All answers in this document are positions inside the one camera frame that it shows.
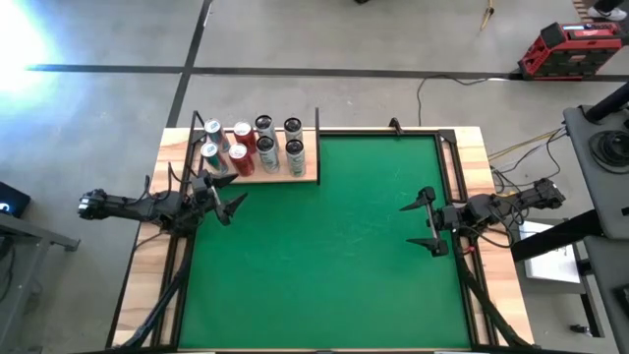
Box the yellow cable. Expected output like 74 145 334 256
486 128 566 161

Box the teal beverage can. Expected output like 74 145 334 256
200 142 230 176
202 118 232 152

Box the white can black lid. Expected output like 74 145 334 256
254 114 279 148

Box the black device with blue light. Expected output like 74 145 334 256
0 181 31 218

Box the black pole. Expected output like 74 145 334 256
583 81 629 124

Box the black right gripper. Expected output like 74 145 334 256
398 186 464 259

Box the white can blue print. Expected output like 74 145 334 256
256 135 282 175

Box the black floor cable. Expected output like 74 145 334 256
415 73 515 128

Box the red black tool box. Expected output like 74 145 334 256
516 20 629 82

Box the black stand beam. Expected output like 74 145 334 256
509 208 606 265

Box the black cable coil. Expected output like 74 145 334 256
588 128 629 174

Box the person's foot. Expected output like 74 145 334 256
586 4 629 23

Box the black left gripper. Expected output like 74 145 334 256
186 170 249 227

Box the red beverage can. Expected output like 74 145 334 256
232 120 258 152
227 143 257 178

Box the green table mat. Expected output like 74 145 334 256
177 133 473 351

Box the grey metal side table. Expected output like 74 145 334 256
0 210 81 354

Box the white can yellow print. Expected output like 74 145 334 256
283 116 305 144
284 139 308 179

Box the yellow stick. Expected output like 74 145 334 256
479 0 497 38

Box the grey metal desk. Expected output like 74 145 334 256
561 103 629 354

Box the wooden shelf with black frame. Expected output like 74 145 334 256
185 106 323 187

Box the white panel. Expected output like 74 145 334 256
519 220 582 285

